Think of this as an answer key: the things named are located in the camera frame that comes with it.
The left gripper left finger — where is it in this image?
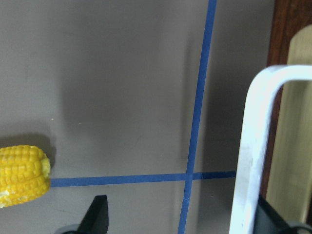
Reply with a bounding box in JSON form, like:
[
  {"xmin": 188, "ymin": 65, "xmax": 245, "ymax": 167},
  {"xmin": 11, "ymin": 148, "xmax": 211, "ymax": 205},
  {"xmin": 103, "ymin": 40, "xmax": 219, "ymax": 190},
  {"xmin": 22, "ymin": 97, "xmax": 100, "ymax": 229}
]
[{"xmin": 77, "ymin": 195, "xmax": 109, "ymax": 234}]

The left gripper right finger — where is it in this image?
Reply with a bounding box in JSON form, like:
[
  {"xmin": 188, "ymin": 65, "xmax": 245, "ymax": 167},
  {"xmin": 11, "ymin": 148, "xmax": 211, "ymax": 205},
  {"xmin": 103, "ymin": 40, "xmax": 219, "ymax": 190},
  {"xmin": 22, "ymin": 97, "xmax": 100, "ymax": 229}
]
[{"xmin": 253, "ymin": 195, "xmax": 289, "ymax": 234}]

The white drawer handle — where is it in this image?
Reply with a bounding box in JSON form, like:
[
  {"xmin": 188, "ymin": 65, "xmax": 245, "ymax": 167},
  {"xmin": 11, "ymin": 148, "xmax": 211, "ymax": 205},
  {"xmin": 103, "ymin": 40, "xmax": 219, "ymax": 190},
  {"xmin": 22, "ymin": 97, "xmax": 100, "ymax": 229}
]
[{"xmin": 229, "ymin": 65, "xmax": 312, "ymax": 234}]

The yellow corn cob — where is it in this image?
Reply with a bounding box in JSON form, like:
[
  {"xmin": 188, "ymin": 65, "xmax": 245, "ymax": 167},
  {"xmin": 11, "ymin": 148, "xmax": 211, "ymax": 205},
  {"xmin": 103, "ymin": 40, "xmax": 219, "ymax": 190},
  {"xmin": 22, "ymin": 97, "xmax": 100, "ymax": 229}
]
[{"xmin": 0, "ymin": 145, "xmax": 51, "ymax": 208}]

